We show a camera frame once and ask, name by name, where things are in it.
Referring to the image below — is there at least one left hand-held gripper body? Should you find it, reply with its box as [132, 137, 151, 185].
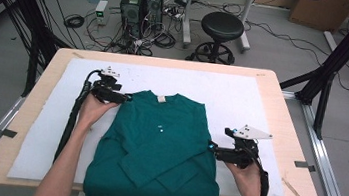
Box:
[88, 64, 126, 106]

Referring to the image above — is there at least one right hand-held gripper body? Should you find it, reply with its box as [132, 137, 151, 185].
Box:
[214, 120, 275, 173]

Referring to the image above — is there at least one green long-sleeved shirt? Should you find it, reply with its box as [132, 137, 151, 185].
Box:
[82, 82, 232, 196]

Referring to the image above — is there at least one person's left hand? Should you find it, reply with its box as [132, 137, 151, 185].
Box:
[75, 91, 122, 134]

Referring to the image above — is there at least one person's right hand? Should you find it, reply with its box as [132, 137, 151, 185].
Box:
[220, 158, 267, 196]

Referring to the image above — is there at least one white foam mat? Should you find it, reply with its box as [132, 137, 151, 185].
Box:
[6, 48, 299, 196]

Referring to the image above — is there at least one black tape strip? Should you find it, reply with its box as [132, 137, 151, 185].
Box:
[293, 159, 318, 173]
[0, 127, 18, 140]

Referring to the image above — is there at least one tan tape strip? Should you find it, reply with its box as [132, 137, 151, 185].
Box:
[279, 178, 308, 196]

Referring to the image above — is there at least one white box with green light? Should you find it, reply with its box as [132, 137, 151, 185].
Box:
[93, 0, 110, 26]

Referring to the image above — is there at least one large black computer tower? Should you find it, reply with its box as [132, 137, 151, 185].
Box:
[116, 0, 146, 38]

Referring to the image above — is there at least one small black computer tower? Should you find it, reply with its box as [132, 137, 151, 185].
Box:
[140, 0, 166, 32]

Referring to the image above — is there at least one black round stool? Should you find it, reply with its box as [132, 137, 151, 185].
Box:
[185, 8, 247, 68]

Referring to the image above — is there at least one large cardboard box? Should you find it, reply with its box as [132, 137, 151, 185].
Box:
[287, 0, 349, 35]

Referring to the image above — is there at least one right hand-held gripper cable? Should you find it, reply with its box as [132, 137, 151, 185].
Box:
[237, 146, 287, 196]

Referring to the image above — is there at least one hand-held gripper cable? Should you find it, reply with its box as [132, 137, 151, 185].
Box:
[237, 146, 287, 196]
[53, 65, 103, 166]

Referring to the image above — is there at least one left hand-held gripper cable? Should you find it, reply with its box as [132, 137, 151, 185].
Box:
[53, 65, 103, 166]

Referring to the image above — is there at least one tangle of floor cables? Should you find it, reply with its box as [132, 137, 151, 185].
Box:
[81, 0, 187, 62]

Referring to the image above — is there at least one coiled black cable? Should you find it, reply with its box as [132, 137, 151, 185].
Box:
[62, 12, 87, 31]

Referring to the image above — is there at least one long black floor cable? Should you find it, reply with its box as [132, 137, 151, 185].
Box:
[239, 18, 349, 102]

